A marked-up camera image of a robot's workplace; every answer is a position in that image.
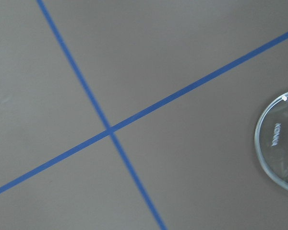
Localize glass pot lid blue knob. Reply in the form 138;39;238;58
254;92;288;191

